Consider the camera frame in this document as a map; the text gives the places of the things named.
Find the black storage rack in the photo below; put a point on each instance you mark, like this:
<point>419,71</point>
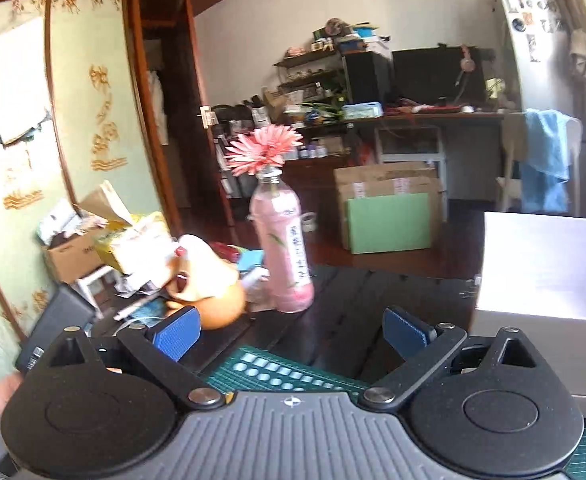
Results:
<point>233,160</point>

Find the white chair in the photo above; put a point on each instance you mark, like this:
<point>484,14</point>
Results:
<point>513,160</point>

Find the cream and orange plush toy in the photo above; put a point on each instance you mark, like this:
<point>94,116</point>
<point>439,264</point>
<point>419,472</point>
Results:
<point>208,280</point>

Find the wooden desk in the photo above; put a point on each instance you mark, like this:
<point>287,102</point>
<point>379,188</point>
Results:
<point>443,116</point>

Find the black flat box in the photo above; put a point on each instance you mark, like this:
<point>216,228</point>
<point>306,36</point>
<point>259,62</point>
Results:
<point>55,320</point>

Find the white cardboard box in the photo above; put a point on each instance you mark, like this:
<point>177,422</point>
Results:
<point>548,270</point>

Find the cardboard box with clutter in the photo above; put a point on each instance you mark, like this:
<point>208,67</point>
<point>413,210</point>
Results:
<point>138,245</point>

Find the white paper sheet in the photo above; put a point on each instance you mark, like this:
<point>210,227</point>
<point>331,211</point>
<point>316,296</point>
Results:
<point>18,80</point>

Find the green cutting mat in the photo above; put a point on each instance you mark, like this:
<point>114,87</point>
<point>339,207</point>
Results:
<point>273,370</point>

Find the small brown cardboard box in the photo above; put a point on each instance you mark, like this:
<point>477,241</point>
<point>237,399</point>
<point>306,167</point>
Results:
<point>70,255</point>

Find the pink headphones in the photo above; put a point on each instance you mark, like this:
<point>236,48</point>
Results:
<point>467,62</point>

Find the black monitor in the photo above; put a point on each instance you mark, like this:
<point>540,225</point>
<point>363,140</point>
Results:
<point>438,75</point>

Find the blue tissue box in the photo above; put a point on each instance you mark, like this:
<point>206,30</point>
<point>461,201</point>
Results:
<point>363,109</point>

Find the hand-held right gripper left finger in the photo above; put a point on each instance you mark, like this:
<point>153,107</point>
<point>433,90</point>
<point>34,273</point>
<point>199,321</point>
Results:
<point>180,332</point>

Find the wooden wardrobe with green doors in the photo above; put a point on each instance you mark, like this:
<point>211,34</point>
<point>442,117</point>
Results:
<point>73,110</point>

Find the large brown cardboard box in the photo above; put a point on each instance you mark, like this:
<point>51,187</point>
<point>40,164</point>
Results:
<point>388,180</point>

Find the light green board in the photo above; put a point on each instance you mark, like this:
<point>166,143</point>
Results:
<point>390,222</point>

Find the white fridge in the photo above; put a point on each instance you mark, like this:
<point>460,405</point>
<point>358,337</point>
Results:
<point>528,50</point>

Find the pink plastic bottle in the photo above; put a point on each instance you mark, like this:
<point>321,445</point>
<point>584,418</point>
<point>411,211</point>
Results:
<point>280,245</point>

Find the blue towel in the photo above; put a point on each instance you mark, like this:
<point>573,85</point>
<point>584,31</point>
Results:
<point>548,155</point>

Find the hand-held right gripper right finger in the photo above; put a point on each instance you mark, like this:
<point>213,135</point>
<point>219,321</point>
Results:
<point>402,332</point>

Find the cluttered wall shelf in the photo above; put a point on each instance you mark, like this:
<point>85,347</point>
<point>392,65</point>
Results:
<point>313,90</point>

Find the white tape roll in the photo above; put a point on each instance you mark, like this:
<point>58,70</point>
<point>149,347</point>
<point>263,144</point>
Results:
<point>308,221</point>

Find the black computer tower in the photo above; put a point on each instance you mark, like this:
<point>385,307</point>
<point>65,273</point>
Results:
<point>365,77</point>

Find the white metal frame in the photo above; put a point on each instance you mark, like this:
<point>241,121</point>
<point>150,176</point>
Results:
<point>410,130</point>

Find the pink artificial flower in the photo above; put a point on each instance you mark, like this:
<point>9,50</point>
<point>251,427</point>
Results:
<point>263,147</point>

